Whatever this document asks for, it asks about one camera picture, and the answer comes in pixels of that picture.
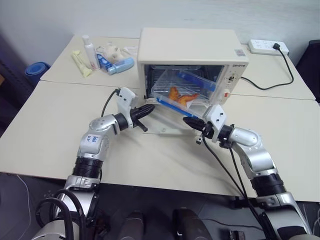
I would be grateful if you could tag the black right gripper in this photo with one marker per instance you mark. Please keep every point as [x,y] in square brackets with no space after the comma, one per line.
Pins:
[205,126]

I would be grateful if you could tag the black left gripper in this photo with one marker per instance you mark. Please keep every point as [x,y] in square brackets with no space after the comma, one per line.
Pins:
[137,112]

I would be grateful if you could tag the glass toaster oven door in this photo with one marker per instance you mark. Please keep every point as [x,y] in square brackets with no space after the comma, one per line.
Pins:
[165,123]

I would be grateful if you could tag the clear blue-clipped food container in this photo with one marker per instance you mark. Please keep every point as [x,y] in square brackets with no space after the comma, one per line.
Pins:
[172,80]

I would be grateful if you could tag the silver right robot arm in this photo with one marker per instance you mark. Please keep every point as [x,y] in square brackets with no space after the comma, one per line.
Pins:
[257,155]

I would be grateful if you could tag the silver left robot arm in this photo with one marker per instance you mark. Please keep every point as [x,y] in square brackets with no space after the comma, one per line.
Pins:
[91,146]

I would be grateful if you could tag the orange fried food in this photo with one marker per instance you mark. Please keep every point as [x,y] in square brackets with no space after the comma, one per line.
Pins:
[178,96]

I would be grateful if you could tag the cream toaster oven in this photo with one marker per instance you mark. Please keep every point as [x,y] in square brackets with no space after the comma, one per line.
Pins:
[190,47]

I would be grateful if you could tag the light blue plastic case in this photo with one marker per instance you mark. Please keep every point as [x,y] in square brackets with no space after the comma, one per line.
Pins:
[121,65]

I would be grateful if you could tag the blue and white tube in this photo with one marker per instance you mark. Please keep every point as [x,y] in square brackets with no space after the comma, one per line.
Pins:
[103,62]

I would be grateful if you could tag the crumpled white plastic bag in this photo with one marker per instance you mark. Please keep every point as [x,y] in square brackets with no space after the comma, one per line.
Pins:
[113,51]

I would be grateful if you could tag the pale yellow tube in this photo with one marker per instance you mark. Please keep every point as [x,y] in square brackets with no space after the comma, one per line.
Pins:
[79,64]
[86,67]

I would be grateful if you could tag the white plastic bottle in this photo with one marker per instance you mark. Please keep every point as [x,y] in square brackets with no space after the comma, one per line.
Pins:
[89,51]

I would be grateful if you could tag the black table clamp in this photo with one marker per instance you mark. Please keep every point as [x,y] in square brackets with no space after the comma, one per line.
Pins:
[239,201]

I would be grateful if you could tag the white power strip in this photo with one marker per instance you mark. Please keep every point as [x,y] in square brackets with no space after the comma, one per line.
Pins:
[262,46]

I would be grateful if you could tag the blue round stool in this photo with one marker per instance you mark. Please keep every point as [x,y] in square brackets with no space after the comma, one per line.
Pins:
[37,71]

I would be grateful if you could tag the black chair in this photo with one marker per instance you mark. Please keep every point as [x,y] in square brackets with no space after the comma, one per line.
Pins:
[310,70]

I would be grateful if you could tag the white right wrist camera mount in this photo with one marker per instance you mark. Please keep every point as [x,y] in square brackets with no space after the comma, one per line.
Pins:
[217,117]

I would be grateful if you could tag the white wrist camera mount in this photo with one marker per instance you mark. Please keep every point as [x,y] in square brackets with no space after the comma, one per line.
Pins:
[217,117]
[124,98]

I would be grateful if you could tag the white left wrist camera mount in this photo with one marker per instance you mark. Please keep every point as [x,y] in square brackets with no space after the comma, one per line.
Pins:
[124,98]

